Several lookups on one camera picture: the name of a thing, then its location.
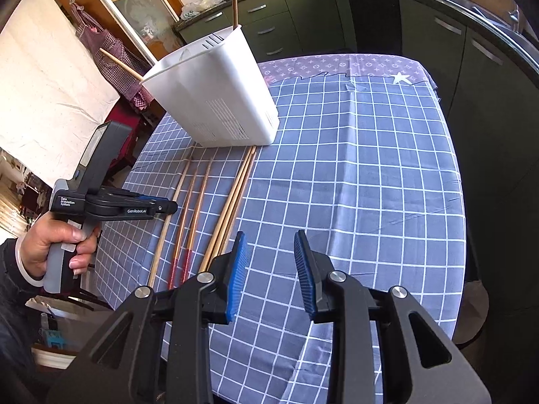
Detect light wooden chopstick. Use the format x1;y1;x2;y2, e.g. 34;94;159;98
147;155;192;288
100;48;144;81

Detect red-handled chopstick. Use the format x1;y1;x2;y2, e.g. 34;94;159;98
180;161;212;283
167;171;197;290

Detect bamboo chopstick one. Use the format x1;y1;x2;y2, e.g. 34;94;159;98
198;147;253;273

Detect bamboo chopstick two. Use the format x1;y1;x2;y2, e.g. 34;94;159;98
211;146;256;261

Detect bamboo chopstick three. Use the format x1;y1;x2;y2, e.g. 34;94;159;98
232;0;240;30

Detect left forearm dark sleeve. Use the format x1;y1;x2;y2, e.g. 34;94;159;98
1;239;46;403

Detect dark green kitchen cabinets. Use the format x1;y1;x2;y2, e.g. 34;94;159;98
174;0;539;316

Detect person's left hand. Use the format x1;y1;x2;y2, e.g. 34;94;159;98
15;212;100;284

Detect blue grid tablecloth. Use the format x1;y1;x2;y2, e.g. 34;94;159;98
94;53;468;404

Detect white plastic utensil holder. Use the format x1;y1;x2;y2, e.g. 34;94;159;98
141;27;279;148

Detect checkered hanging apron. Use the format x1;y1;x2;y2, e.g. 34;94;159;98
69;0;154;110

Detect silver bracelet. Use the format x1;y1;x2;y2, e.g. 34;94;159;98
13;237;46;289

